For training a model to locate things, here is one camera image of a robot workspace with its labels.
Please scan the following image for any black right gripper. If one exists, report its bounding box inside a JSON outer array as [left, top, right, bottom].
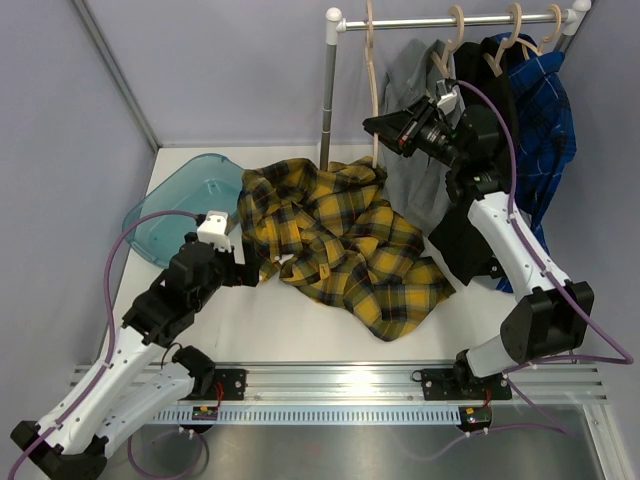
[[364, 96, 465, 171]]

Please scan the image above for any yellow plaid shirt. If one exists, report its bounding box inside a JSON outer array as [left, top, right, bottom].
[[237, 156, 455, 342]]

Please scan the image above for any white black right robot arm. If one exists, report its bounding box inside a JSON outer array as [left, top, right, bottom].
[[363, 98, 594, 400]]

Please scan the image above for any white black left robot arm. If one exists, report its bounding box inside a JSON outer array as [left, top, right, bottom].
[[11, 234, 259, 479]]

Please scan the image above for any grey shirt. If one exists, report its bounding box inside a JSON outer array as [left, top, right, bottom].
[[382, 38, 464, 231]]

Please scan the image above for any wooden hanger of grey shirt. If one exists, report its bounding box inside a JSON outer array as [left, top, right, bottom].
[[431, 5, 465, 79]]

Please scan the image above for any black shirt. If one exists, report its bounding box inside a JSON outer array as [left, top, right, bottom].
[[429, 38, 519, 285]]

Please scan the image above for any wooden hanger of black shirt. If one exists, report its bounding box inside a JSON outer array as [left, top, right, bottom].
[[483, 3, 523, 77]]

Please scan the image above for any blue plaid shirt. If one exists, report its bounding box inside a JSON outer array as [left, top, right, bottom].
[[487, 32, 577, 294]]

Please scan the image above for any wooden hanger of blue shirt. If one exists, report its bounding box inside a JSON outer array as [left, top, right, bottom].
[[514, 3, 563, 59]]

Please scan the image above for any teal plastic tub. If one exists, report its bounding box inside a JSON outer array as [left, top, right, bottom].
[[122, 153, 243, 269]]

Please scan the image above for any white metal clothes rack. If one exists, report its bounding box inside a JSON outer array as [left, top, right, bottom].
[[319, 1, 592, 170]]

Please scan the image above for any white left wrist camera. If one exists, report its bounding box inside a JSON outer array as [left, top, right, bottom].
[[196, 211, 232, 253]]

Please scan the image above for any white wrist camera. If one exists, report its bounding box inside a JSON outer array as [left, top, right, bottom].
[[196, 211, 232, 253], [436, 79, 459, 115]]

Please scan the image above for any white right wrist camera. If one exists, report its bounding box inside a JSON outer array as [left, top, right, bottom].
[[436, 79, 459, 115]]

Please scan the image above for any aluminium mounting rail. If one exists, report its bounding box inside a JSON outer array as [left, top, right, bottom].
[[69, 362, 609, 404]]

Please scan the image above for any white slotted cable duct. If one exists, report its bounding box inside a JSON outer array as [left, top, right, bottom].
[[150, 405, 461, 426]]

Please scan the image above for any purple cable under right base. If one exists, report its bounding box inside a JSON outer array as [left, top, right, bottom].
[[399, 384, 576, 461]]

